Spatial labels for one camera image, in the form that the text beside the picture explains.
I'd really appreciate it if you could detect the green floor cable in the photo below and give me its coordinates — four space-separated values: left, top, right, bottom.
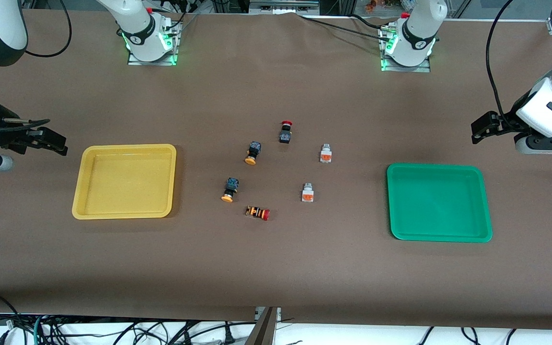
33 314 49 345

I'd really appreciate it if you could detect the yellow plastic tray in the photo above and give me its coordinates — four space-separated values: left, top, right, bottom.
72 144 177 220

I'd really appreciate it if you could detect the green plastic tray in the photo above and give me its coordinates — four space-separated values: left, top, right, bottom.
387 163 493 243

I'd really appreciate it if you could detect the brown table cloth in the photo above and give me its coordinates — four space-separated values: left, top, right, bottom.
0 10 552 331

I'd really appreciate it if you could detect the aluminium table leg profile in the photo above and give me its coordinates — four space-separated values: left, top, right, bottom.
245 307 282 345

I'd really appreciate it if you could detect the black cable on cloth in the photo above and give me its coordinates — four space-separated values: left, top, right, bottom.
298 13 391 41

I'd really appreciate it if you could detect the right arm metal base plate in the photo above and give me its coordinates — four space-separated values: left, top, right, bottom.
127 19 179 66

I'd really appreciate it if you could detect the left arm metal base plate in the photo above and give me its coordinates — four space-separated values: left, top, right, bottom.
380 26 432 73

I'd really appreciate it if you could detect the yellow push button black body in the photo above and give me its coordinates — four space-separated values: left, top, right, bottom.
245 141 263 166
221 177 240 203

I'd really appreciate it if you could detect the red push button orange body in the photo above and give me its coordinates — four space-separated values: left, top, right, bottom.
245 206 271 221

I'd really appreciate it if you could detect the aluminium frame beam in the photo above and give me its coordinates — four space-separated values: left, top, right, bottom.
250 0 320 15

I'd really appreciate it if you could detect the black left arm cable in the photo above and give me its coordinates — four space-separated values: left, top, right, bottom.
486 0 523 118

